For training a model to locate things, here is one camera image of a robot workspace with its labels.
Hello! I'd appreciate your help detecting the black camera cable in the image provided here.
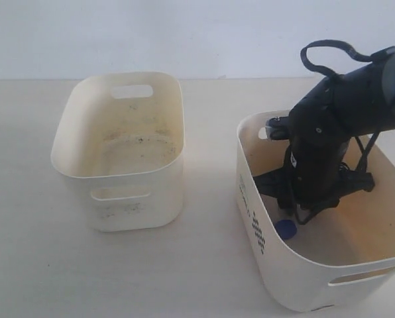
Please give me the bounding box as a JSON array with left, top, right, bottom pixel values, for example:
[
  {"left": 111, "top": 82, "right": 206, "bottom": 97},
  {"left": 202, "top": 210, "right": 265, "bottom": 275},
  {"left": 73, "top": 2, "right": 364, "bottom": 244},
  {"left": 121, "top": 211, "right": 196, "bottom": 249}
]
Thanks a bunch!
[{"left": 299, "top": 38, "right": 395, "bottom": 80}]

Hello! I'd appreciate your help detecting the blue capped tube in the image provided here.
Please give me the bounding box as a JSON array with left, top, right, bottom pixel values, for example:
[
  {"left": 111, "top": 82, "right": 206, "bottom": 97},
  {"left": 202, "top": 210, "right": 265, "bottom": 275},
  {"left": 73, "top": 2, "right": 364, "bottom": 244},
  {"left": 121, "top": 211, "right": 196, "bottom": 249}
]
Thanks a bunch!
[{"left": 274, "top": 219, "right": 298, "bottom": 240}]

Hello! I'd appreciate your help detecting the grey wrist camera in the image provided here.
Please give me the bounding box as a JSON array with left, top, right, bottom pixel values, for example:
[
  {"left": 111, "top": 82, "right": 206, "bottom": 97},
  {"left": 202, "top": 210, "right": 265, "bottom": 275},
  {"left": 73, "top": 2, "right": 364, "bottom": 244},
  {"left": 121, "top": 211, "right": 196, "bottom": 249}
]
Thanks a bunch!
[{"left": 265, "top": 116, "right": 290, "bottom": 141}]

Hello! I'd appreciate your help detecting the cream plastic bin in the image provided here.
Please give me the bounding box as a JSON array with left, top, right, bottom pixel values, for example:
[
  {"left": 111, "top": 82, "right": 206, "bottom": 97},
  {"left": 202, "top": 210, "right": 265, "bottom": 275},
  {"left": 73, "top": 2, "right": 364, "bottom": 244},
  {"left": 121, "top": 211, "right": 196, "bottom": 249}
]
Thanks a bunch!
[
  {"left": 235, "top": 112, "right": 395, "bottom": 312},
  {"left": 50, "top": 72, "right": 185, "bottom": 232}
]

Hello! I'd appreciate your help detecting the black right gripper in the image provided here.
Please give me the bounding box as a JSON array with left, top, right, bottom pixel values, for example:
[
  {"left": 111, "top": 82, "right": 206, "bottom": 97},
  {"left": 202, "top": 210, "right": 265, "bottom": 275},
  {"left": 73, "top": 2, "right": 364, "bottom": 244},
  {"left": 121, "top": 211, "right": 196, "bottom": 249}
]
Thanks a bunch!
[{"left": 253, "top": 132, "right": 374, "bottom": 210}]

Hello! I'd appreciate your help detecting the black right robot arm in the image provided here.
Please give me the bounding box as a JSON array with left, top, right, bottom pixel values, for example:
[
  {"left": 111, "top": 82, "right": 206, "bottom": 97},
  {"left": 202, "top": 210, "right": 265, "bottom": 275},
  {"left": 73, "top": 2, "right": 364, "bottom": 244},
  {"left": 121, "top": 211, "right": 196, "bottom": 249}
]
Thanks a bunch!
[{"left": 254, "top": 49, "right": 395, "bottom": 210}]

